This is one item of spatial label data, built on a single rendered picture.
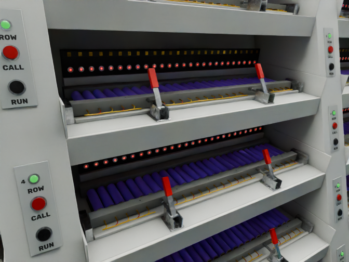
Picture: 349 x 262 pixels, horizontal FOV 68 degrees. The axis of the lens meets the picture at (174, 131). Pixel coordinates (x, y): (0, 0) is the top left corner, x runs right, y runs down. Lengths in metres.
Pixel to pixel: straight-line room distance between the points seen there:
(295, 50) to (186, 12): 0.39
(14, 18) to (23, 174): 0.20
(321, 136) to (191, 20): 0.46
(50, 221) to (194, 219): 0.25
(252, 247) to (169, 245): 0.28
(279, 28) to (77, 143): 0.50
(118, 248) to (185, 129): 0.23
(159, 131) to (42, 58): 0.20
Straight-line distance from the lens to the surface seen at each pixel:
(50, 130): 0.39
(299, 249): 0.81
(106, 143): 0.41
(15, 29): 0.40
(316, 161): 0.79
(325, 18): 0.80
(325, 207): 0.82
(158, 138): 0.44
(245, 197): 0.60
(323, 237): 0.86
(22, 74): 0.39
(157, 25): 0.47
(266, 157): 0.64
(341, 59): 1.21
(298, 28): 0.73
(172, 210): 0.49
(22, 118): 0.39
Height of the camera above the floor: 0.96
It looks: 6 degrees down
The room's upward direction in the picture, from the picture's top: 7 degrees counter-clockwise
